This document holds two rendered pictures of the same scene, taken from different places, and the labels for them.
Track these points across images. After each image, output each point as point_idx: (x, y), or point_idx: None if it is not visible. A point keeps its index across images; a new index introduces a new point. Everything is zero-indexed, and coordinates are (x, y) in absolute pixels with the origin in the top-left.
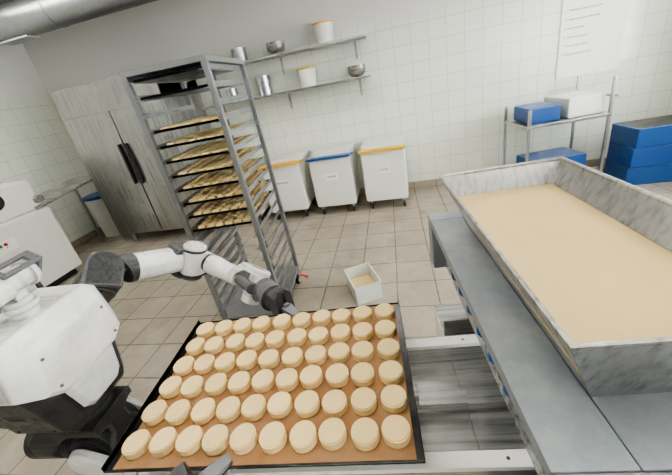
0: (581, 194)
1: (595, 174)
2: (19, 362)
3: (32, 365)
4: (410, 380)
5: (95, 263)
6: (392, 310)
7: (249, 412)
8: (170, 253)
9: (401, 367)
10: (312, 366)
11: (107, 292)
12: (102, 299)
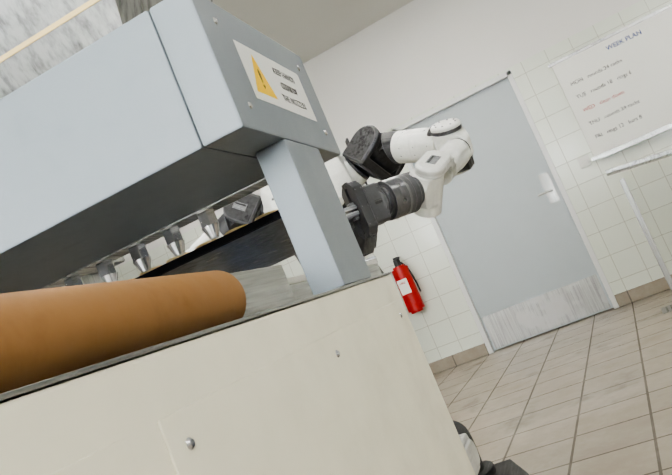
0: (33, 15)
1: None
2: (265, 196)
3: (268, 201)
4: (165, 272)
5: (357, 137)
6: (258, 216)
7: None
8: (422, 133)
9: (174, 257)
10: None
11: (360, 167)
12: (332, 169)
